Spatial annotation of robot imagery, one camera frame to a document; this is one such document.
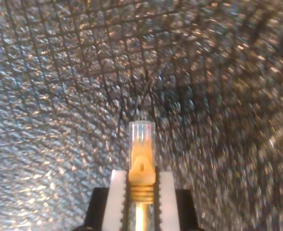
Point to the black textured mat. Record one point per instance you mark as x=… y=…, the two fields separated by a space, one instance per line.
x=47 y=96

